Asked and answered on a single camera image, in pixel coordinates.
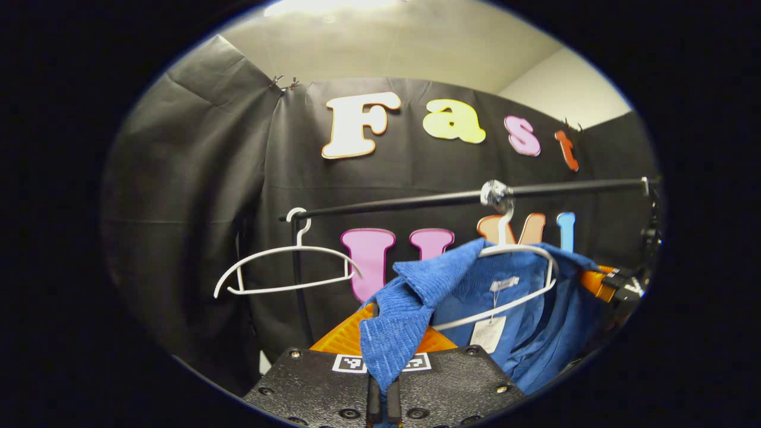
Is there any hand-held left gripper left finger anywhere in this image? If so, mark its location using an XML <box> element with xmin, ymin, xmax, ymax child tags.
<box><xmin>243</xmin><ymin>302</ymin><xmax>382</xmax><ymax>428</ymax></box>

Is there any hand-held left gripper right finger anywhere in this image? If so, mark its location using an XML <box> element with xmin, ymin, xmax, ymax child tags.
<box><xmin>386</xmin><ymin>326</ymin><xmax>529</xmax><ymax>428</ymax></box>

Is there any blue corduroy shirt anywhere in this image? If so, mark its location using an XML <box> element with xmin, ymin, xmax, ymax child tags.
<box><xmin>359</xmin><ymin>238</ymin><xmax>613</xmax><ymax>396</ymax></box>

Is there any white hanger with silver-wrapped hook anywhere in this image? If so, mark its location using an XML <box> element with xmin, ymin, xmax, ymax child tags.
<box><xmin>431</xmin><ymin>199</ymin><xmax>561</xmax><ymax>332</ymax></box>

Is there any white plain clothes hanger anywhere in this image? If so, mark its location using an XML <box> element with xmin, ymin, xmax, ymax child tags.
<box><xmin>214</xmin><ymin>207</ymin><xmax>363</xmax><ymax>299</ymax></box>

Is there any black clothes rack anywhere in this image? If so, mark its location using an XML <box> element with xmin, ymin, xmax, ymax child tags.
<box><xmin>278</xmin><ymin>177</ymin><xmax>655</xmax><ymax>348</ymax></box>

